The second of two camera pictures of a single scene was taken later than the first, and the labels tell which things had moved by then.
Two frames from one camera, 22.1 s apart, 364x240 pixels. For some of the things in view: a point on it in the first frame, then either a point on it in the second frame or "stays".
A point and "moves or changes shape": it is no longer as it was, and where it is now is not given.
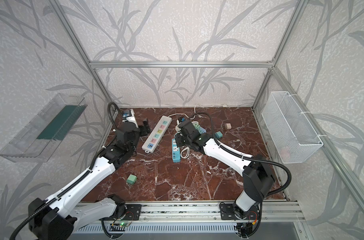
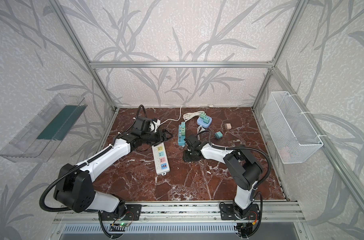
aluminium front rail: (206, 211) stays
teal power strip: (176, 152) moves or changes shape
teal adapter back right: (218, 134) stays
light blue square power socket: (203, 130) moves or changes shape
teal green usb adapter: (196, 126) -> (206, 119)
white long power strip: (156, 135) moves or changes shape
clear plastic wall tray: (37, 140) stays
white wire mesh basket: (290, 135) stays
